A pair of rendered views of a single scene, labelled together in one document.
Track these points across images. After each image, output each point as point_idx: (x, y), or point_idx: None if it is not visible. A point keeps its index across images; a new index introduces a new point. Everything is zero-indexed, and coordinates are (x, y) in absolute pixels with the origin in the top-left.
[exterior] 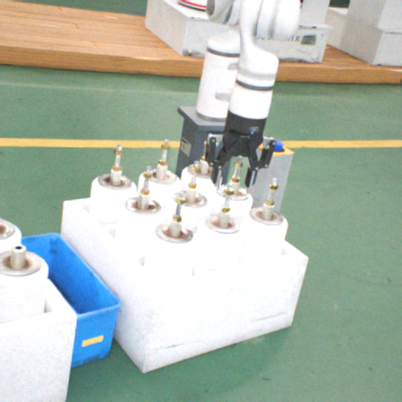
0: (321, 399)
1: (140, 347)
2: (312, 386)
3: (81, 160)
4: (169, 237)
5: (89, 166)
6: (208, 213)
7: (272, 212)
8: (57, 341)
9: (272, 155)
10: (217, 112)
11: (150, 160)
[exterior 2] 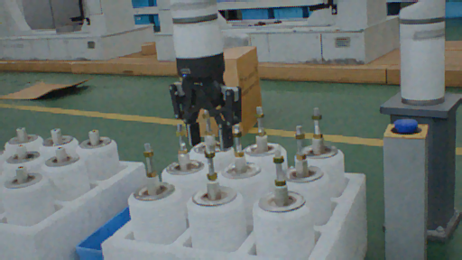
0: None
1: None
2: None
3: (383, 159)
4: (139, 192)
5: (382, 164)
6: (246, 189)
7: (280, 195)
8: (24, 253)
9: (231, 110)
10: (412, 93)
11: (460, 168)
